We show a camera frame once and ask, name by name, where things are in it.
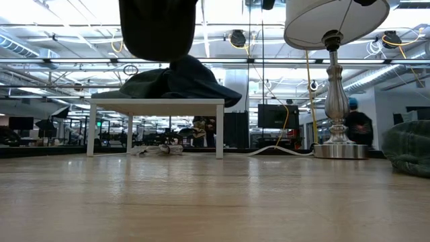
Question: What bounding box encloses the black distant display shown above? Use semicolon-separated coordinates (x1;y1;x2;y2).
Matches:
257;104;300;129

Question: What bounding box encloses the blue denim cap white label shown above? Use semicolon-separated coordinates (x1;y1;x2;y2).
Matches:
161;54;243;109

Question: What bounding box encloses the white shade silver lamp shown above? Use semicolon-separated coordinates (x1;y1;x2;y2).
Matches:
284;0;390;160

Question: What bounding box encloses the yellow hanging cable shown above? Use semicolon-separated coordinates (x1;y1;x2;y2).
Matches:
304;50;319;145

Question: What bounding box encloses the green corduroy cap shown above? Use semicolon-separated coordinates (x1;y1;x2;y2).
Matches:
381;120;430;179

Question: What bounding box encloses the dark green cap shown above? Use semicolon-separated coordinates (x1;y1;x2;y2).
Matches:
118;0;200;63

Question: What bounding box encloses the black ceiling cable reel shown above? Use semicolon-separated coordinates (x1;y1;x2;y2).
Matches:
382;30;403;50
229;29;248;48

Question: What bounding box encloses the person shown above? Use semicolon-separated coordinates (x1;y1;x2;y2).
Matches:
344;97;374;148
191;116;218;149

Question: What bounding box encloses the black cabinet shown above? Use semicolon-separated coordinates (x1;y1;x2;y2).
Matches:
224;111;250;149

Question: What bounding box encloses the white perforated shelf riser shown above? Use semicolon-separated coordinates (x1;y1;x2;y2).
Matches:
86;97;226;160

